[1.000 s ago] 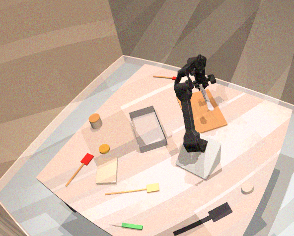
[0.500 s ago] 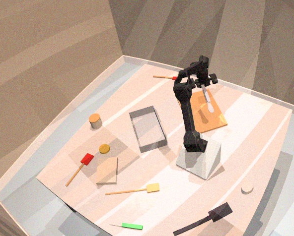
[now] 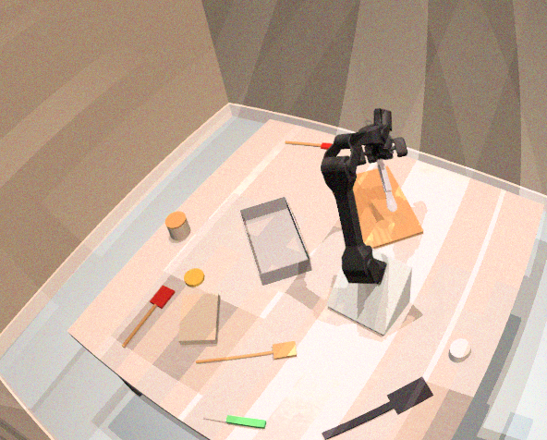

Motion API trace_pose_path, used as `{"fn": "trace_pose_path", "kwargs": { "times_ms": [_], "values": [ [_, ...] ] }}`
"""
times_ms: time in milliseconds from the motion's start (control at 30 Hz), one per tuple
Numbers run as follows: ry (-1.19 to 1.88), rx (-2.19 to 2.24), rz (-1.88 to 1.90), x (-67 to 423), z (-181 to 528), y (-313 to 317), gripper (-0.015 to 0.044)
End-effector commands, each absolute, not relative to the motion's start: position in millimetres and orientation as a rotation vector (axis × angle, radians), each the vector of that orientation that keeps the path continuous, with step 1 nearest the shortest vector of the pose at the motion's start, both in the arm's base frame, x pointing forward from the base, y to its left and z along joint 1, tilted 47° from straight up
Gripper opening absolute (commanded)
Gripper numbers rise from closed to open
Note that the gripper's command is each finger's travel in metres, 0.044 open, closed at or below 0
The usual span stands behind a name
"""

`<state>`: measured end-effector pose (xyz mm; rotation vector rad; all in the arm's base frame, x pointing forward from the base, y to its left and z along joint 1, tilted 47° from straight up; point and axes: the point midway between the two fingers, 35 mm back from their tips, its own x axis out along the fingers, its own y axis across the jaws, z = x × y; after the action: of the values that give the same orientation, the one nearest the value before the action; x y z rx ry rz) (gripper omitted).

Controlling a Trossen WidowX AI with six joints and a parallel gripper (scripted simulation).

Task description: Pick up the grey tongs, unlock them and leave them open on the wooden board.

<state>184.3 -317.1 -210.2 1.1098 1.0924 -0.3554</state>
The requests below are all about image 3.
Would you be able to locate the white short cylinder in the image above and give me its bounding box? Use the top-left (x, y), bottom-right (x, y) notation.
top-left (448, 338), bottom-right (470, 363)

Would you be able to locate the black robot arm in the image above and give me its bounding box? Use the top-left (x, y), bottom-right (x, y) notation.
top-left (321, 108), bottom-right (393, 285)

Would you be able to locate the orange round disc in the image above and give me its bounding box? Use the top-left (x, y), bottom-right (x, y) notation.
top-left (184, 268), bottom-right (205, 287)

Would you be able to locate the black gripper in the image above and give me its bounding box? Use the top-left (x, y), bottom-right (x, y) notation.
top-left (355, 137), bottom-right (407, 166)

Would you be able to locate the grey cylinder with orange lid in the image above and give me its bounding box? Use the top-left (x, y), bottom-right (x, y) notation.
top-left (165, 211), bottom-right (190, 240)

